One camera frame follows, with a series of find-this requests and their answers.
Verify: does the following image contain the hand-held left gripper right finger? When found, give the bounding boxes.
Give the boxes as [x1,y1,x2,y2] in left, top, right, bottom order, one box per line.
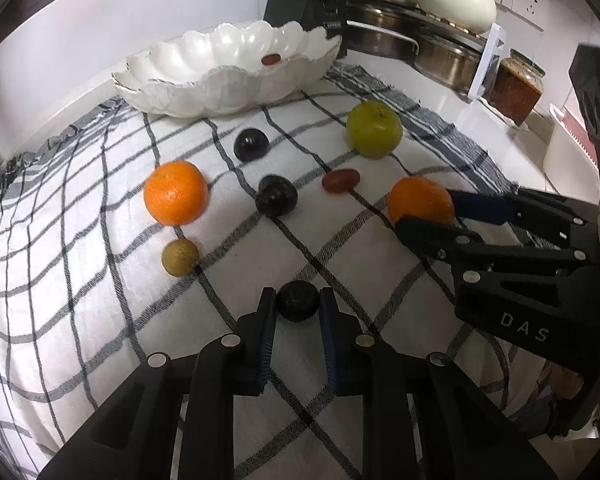
[319,286,561,480]

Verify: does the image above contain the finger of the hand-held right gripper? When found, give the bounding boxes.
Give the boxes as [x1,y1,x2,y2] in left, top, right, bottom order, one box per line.
[447,187,600,250]
[395,216,595,275]

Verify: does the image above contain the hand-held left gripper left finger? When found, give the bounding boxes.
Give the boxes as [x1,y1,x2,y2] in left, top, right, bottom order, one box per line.
[37,287,278,480]

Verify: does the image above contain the orange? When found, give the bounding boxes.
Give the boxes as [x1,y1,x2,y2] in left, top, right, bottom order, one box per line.
[143,160,209,226]
[387,176,455,226]

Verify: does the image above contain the small black round fruit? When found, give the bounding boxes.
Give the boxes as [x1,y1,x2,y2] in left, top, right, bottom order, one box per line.
[277,281,321,322]

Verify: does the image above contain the small green round fruit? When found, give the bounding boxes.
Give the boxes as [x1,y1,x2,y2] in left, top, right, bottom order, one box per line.
[161,239,200,277]

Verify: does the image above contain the green apple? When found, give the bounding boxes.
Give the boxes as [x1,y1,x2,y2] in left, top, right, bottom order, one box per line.
[346,100,403,160]

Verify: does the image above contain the dark purple plum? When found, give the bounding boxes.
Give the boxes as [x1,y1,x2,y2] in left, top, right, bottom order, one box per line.
[233,128,270,163]
[255,175,299,218]

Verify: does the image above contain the white scalloped ceramic bowl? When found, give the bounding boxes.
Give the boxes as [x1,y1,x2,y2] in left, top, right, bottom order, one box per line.
[111,21,343,119]

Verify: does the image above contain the person's right hand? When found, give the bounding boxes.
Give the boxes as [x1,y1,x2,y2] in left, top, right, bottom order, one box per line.
[552,367,586,406]

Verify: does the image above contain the white container pink lid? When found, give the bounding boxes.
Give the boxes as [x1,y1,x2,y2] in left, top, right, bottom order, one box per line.
[545,104,600,196]

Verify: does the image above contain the glass jar of sauce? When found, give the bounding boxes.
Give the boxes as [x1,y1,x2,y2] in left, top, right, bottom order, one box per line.
[491,49,545,127]

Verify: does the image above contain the white plastic stand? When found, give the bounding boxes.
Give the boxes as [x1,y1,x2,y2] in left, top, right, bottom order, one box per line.
[467,22,508,103]

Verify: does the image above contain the small steel pot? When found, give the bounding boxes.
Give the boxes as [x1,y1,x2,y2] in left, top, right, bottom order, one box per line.
[414,35,486,93]

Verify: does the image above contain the white checked cloth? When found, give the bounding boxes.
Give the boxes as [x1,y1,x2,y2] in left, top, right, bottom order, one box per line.
[0,62,556,480]

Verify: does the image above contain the wooden bead trivet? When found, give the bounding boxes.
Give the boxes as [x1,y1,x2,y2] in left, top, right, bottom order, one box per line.
[420,7,486,36]

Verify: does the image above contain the large steel pot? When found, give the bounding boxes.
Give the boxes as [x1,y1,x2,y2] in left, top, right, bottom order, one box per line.
[345,2,423,58]

